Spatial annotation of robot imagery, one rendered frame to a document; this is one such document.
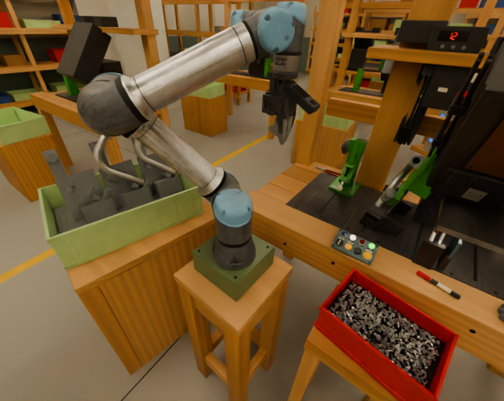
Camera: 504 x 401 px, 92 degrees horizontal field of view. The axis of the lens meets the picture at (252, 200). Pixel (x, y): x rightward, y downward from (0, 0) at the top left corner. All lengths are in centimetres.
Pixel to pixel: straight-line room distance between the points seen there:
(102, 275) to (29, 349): 106
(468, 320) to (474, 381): 109
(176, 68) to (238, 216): 39
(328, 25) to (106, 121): 113
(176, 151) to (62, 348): 157
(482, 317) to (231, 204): 83
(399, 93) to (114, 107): 115
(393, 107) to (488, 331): 91
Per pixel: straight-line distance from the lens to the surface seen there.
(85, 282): 116
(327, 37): 145
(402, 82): 136
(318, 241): 103
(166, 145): 73
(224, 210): 70
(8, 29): 666
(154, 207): 116
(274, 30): 57
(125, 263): 116
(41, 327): 220
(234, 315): 86
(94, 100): 60
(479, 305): 111
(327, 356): 90
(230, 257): 80
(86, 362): 193
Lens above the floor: 160
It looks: 36 degrees down
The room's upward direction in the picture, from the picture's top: 2 degrees clockwise
